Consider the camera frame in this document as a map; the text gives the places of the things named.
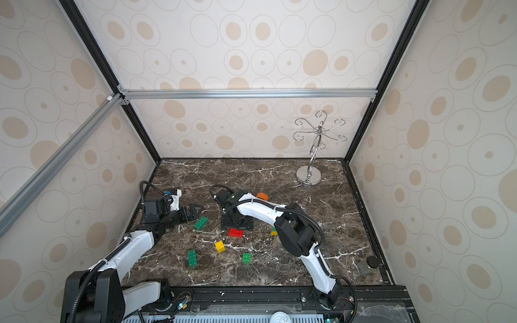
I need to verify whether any red long lego brick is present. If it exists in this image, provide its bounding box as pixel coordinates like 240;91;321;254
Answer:
228;228;244;238

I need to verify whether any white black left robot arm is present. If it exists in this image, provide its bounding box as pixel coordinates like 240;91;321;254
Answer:
61;195;205;322

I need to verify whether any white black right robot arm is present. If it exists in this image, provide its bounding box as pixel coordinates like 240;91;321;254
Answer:
213;187;342;309

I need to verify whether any green long lego brick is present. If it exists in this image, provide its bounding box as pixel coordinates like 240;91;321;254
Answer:
194;216;209;231
187;250;198;267

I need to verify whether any yellow rounded lego brick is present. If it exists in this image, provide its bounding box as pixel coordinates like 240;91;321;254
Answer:
215;241;226;253

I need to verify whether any green square lego brick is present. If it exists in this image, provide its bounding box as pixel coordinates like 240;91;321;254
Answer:
242;253;252;265

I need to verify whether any chrome jewelry stand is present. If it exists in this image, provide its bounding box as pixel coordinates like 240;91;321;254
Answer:
293;110;347;187

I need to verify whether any black round knob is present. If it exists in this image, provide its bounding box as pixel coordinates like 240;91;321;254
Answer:
366;256;382;269

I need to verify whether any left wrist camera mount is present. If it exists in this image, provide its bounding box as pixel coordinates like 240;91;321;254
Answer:
164;188;182;211

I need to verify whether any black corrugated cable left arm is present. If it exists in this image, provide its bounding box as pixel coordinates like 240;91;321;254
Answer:
66;180;164;323

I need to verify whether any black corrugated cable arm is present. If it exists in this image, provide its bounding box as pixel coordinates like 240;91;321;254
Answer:
66;180;164;323
209;184;358;323

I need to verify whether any aluminium left diagonal rail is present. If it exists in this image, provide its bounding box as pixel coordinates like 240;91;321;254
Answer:
1;93;122;236

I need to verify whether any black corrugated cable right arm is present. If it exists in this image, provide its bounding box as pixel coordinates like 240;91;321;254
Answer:
209;184;358;323

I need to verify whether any aluminium horizontal back rail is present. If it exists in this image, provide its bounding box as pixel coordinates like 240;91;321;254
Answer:
122;87;378;100

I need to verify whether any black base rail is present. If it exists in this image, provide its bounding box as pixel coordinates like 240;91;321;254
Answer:
126;285;420;322

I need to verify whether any black vertical frame post left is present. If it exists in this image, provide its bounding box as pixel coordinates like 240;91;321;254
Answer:
59;0;162;164

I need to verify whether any black vertical frame post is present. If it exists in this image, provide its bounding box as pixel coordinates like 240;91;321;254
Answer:
344;0;430;165
59;0;162;164

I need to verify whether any black vertical frame post right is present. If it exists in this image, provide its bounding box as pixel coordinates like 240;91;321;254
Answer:
344;0;430;165

